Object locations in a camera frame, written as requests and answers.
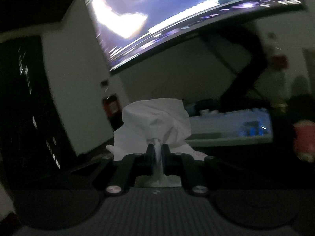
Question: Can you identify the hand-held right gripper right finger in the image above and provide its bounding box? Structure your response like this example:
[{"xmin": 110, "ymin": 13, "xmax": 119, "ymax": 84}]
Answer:
[{"xmin": 161, "ymin": 144, "xmax": 247, "ymax": 197}]

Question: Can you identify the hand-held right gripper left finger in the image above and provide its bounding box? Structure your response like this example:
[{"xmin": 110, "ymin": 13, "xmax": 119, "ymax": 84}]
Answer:
[{"xmin": 70, "ymin": 143, "xmax": 155, "ymax": 197}]

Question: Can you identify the white tissue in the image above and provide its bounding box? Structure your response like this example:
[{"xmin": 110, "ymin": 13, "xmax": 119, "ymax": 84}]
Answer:
[{"xmin": 113, "ymin": 98, "xmax": 192, "ymax": 187}]

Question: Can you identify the white printed paper napkin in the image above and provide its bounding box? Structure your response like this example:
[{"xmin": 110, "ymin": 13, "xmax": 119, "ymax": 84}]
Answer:
[{"xmin": 106, "ymin": 145, "xmax": 208, "ymax": 161}]

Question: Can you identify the dark bottle with red label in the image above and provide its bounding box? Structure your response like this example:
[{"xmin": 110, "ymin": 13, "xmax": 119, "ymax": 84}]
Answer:
[{"xmin": 102, "ymin": 94, "xmax": 124, "ymax": 129}]

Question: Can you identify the white backlit keyboard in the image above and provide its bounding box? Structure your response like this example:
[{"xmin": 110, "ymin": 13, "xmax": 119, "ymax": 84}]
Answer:
[{"xmin": 186, "ymin": 107, "xmax": 274, "ymax": 145}]

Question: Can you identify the curved computer monitor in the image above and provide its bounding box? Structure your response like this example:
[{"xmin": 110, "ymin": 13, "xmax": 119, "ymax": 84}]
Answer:
[{"xmin": 84, "ymin": 0, "xmax": 306, "ymax": 72}]

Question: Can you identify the black overhead panel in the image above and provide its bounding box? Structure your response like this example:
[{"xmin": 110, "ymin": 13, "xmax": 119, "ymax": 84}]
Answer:
[{"xmin": 0, "ymin": 0, "xmax": 77, "ymax": 33}]

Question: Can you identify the red wall box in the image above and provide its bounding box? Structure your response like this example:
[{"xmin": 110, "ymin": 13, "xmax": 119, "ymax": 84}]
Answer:
[{"xmin": 272, "ymin": 55, "xmax": 289, "ymax": 71}]

